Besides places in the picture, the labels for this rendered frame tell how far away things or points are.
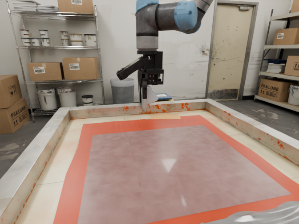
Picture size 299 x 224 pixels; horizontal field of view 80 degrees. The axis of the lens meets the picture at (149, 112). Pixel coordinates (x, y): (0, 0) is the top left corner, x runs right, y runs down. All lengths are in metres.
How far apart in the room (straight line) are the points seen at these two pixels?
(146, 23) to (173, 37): 3.35
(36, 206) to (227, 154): 0.38
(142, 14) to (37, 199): 0.54
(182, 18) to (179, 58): 3.45
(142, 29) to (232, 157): 0.45
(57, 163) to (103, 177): 0.12
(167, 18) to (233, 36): 4.13
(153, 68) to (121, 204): 0.46
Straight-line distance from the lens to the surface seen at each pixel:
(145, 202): 0.32
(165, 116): 0.65
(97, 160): 0.42
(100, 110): 0.65
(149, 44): 0.62
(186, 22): 0.58
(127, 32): 3.77
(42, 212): 0.34
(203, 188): 0.35
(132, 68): 0.63
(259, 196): 0.37
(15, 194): 0.34
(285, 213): 0.36
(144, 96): 0.62
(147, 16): 0.62
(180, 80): 4.08
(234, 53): 4.73
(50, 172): 0.42
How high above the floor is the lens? 1.18
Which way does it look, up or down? 19 degrees down
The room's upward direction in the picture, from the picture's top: straight up
